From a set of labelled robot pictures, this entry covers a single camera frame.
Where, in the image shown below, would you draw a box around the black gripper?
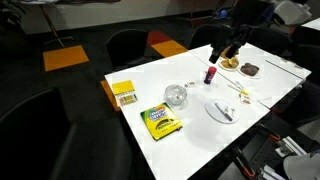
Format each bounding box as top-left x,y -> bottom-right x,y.
208,23 -> 251,64

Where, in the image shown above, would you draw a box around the clear glass bowl lid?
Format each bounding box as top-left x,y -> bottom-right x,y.
164,84 -> 188,97

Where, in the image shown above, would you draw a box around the clear glass bowl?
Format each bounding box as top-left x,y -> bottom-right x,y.
164,91 -> 189,111

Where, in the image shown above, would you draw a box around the yellow pastry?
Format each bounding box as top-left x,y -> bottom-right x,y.
220,57 -> 240,70

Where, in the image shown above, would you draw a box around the white plate with yellow pastries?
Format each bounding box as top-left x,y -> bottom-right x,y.
218,57 -> 240,72

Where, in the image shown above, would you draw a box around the red and purple bottle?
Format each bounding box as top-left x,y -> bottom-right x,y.
203,66 -> 218,85

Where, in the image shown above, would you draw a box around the chocolate donut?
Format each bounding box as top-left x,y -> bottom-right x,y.
240,62 -> 260,77

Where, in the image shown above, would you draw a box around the white plate with chocolate donut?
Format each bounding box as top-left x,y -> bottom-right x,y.
238,62 -> 263,80

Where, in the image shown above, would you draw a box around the white plastic utensil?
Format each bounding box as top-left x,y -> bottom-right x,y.
233,79 -> 245,90

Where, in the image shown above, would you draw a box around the blue object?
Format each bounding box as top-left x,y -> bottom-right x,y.
214,9 -> 230,20

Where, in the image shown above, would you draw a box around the black office chair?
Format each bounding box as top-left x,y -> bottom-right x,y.
279,43 -> 320,126
106,28 -> 150,72
248,26 -> 293,56

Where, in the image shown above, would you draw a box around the small silver fork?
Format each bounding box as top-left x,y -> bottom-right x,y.
224,105 -> 236,118

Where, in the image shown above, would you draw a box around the white plate with cutlery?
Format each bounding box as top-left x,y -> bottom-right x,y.
204,98 -> 240,125

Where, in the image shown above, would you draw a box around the white machine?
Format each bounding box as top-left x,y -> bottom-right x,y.
273,0 -> 313,26

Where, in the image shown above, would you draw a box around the black orange clamp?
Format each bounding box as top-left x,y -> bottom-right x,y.
232,145 -> 258,180
255,123 -> 282,142

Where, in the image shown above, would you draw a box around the yellow green Crayola marker box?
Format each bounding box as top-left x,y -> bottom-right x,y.
139,102 -> 184,141

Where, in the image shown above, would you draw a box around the yellow pack of coloured markers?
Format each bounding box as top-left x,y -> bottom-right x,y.
111,79 -> 139,108

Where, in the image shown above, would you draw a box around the aluminium rails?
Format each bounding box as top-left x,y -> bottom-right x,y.
275,135 -> 307,158

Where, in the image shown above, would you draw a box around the grey white cover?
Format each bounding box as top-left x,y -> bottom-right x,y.
283,150 -> 320,180

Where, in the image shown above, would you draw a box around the metal table stand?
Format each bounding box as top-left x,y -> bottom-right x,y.
39,2 -> 74,48

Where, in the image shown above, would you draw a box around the large black chair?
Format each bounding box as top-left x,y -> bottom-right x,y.
0,87 -> 135,180

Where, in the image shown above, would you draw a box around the dark potted plant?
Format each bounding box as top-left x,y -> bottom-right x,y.
0,0 -> 28,32

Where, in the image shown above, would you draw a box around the yellow handled utensil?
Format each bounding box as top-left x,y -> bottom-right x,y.
227,83 -> 250,96

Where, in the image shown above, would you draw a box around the black handled knife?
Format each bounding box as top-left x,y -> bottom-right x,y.
214,102 -> 234,122

